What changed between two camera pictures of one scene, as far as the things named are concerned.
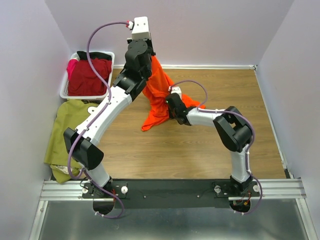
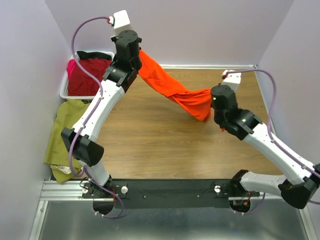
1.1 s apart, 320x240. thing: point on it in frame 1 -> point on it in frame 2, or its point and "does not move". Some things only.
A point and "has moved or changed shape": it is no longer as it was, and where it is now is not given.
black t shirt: x=82 y=55 does not move
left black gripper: x=152 y=50 -> x=136 y=63
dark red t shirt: x=82 y=81 does not move
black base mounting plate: x=168 y=193 does not move
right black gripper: x=172 y=110 -> x=216 y=116
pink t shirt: x=70 y=65 does not move
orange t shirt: x=155 y=95 has moved or changed shape
